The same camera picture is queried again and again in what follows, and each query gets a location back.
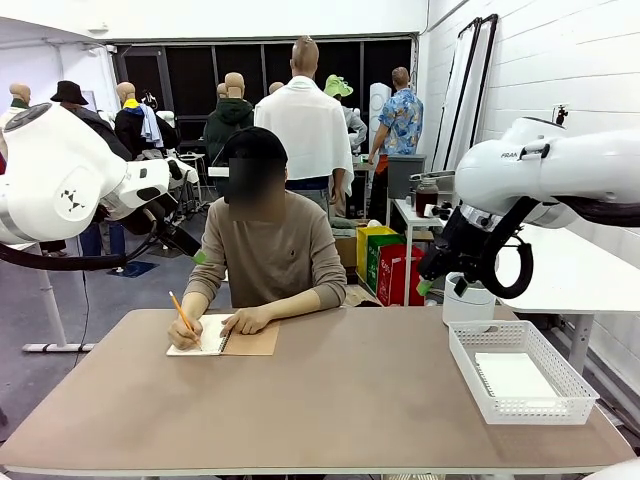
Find white notepad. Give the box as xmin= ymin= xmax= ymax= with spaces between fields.
xmin=473 ymin=352 xmax=559 ymax=400

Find person's right forearm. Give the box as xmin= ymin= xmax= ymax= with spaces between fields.
xmin=179 ymin=279 xmax=211 ymax=326

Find person's right hand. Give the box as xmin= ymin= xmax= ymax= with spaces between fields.
xmin=167 ymin=314 xmax=205 ymax=351

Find mannequin with yellow scarf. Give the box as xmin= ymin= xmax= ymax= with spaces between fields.
xmin=113 ymin=81 xmax=169 ymax=161

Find small white lidded trash can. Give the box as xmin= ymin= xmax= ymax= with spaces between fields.
xmin=443 ymin=272 xmax=497 ymax=326

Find lime green hat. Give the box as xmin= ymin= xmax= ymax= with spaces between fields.
xmin=323 ymin=74 xmax=354 ymax=99

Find folded grey green cloth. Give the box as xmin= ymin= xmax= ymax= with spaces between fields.
xmin=330 ymin=216 xmax=371 ymax=240

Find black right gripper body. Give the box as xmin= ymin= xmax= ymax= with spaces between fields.
xmin=417 ymin=207 xmax=494 ymax=281

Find black framed white panel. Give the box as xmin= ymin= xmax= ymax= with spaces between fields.
xmin=432 ymin=17 xmax=484 ymax=171
xmin=457 ymin=13 xmax=500 ymax=166

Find brown glass jar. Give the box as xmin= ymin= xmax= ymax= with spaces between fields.
xmin=415 ymin=178 xmax=440 ymax=219

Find grey plastic bin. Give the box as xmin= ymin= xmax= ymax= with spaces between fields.
xmin=387 ymin=154 xmax=427 ymax=201

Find spiral notebook brown cover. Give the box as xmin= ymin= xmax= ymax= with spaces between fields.
xmin=166 ymin=313 xmax=280 ymax=357

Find mannequin in grey hoodie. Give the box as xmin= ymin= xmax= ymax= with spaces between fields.
xmin=339 ymin=97 xmax=369 ymax=151

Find metal frame stool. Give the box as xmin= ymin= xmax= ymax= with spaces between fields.
xmin=178 ymin=152 xmax=207 ymax=204

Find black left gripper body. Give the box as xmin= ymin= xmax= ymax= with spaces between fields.
xmin=142 ymin=195 xmax=180 ymax=236

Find beige long sleeve sweater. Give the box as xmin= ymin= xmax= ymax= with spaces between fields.
xmin=183 ymin=190 xmax=348 ymax=310

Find red shopping bag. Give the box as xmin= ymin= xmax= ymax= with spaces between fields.
xmin=377 ymin=244 xmax=430 ymax=307

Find black baseball cap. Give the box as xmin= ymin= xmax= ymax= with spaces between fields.
xmin=222 ymin=126 xmax=290 ymax=169

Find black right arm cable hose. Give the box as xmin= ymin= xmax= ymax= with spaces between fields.
xmin=479 ymin=196 xmax=640 ymax=300

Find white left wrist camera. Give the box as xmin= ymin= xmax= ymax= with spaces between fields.
xmin=164 ymin=156 xmax=200 ymax=185

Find person's left forearm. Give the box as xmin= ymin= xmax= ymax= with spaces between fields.
xmin=264 ymin=285 xmax=347 ymax=321

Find cardboard box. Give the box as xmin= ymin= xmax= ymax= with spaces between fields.
xmin=334 ymin=234 xmax=359 ymax=284

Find mannequin in floral blue shirt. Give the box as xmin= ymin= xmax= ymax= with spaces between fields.
xmin=368 ymin=66 xmax=425 ymax=226

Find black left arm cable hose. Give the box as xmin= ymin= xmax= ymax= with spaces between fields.
xmin=0 ymin=199 xmax=169 ymax=272

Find mannequin in black bucket hat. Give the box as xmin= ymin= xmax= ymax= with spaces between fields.
xmin=49 ymin=79 xmax=134 ymax=161

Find mannequin with green collar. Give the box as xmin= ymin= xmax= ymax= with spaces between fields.
xmin=0 ymin=82 xmax=32 ymax=129

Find blue floor marker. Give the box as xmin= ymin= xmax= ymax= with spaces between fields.
xmin=119 ymin=260 xmax=160 ymax=279

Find mannequin in dark green hoodie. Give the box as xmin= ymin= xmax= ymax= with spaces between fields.
xmin=203 ymin=72 xmax=255 ymax=196

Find small white side table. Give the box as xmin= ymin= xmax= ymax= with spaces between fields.
xmin=392 ymin=198 xmax=444 ymax=306

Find white desk leg stand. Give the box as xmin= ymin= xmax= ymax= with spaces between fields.
xmin=22 ymin=239 xmax=96 ymax=354

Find person's left hand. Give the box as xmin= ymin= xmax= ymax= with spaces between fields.
xmin=219 ymin=306 xmax=274 ymax=340

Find yellow pencil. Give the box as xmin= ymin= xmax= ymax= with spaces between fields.
xmin=168 ymin=291 xmax=203 ymax=350

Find white tall cylinder appliance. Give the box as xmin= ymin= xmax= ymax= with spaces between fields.
xmin=369 ymin=82 xmax=392 ymax=134

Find large white table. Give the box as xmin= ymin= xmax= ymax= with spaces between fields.
xmin=492 ymin=222 xmax=640 ymax=376

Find yellow green paper bag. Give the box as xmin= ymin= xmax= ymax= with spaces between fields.
xmin=356 ymin=225 xmax=401 ymax=294

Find white perforated plastic basket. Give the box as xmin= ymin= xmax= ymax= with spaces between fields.
xmin=448 ymin=320 xmax=600 ymax=426

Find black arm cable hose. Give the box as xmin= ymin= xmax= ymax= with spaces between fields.
xmin=0 ymin=199 xmax=169 ymax=272
xmin=479 ymin=196 xmax=640 ymax=300

